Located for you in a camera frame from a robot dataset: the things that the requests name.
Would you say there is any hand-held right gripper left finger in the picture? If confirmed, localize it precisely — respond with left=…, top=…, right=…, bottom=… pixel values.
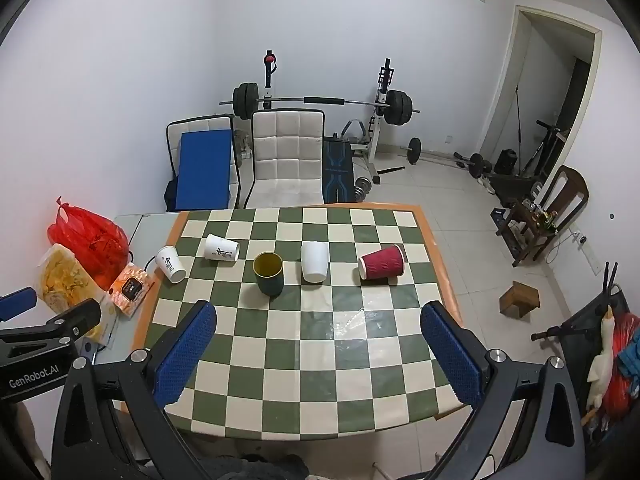
left=50, top=300, right=218, bottom=480

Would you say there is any white quilted chair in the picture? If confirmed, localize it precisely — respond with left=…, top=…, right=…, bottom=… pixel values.
left=244, top=108, right=326, bottom=209

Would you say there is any small wooden stool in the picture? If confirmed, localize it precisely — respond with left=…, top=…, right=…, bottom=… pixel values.
left=499, top=282, right=542, bottom=319

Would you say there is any orange red cloth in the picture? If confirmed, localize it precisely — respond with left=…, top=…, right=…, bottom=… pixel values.
left=602, top=312, right=640, bottom=420

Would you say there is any black exercise equipment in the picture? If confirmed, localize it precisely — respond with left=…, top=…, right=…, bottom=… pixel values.
left=487, top=86, right=572, bottom=207

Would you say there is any weight bench rack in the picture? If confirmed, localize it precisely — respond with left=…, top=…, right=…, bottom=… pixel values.
left=262, top=50, right=407, bottom=177

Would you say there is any white printed paper cup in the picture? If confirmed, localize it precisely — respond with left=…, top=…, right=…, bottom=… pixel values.
left=155, top=245, right=187, bottom=284
left=204, top=233, right=240, bottom=262

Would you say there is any red plastic bag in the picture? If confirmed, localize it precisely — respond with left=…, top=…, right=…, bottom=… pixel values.
left=47, top=197, right=130, bottom=292

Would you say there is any blue mat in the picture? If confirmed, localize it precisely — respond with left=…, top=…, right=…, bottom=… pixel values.
left=174, top=129, right=234, bottom=212

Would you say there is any small barbell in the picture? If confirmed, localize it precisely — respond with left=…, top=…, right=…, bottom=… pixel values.
left=400, top=137, right=493, bottom=179

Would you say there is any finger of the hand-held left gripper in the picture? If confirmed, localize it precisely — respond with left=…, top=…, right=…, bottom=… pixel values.
left=0, top=287, right=39, bottom=322
left=46, top=298, right=103, bottom=344

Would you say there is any chair with blue cushion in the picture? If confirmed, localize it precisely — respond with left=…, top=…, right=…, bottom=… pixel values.
left=165, top=114, right=244, bottom=211

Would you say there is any barbell with black plates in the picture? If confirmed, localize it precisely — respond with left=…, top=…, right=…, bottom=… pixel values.
left=218, top=82, right=421, bottom=126

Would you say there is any plain white paper cup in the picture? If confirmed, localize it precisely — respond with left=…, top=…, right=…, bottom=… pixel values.
left=300, top=241, right=329, bottom=283

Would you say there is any black blue bench pad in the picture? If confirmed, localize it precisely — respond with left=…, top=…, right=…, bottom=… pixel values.
left=321, top=137, right=357, bottom=204

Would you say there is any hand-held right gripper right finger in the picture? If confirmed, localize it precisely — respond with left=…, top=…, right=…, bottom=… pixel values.
left=420, top=301, right=586, bottom=480

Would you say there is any clear bag of yellow snacks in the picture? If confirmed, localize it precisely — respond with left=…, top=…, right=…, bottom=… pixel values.
left=39, top=243, right=112, bottom=348

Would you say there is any green cup yellow inside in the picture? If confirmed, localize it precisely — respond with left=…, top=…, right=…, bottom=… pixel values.
left=252, top=252, right=285, bottom=298

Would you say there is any black box speaker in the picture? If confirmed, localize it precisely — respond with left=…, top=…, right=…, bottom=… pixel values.
left=494, top=148, right=520, bottom=176

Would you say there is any green white checkered table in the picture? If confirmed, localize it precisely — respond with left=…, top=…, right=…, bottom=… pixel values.
left=131, top=203, right=464, bottom=442

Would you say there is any black cable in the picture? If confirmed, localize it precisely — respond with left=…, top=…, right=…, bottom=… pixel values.
left=125, top=246, right=160, bottom=273

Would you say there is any white goose plush toy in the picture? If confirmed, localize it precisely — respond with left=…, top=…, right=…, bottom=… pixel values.
left=585, top=306, right=616, bottom=407

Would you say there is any dark wooden chair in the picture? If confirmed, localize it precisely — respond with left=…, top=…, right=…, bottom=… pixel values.
left=496, top=165, right=591, bottom=268

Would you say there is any white power strip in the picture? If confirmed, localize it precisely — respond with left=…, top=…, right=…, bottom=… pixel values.
left=570, top=229, right=601, bottom=276

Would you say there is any orange packet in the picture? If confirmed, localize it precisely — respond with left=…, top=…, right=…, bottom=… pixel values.
left=108, top=262, right=155, bottom=318

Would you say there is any red ribbed paper cup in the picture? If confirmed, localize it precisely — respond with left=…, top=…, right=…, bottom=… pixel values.
left=358, top=244, right=405, bottom=282

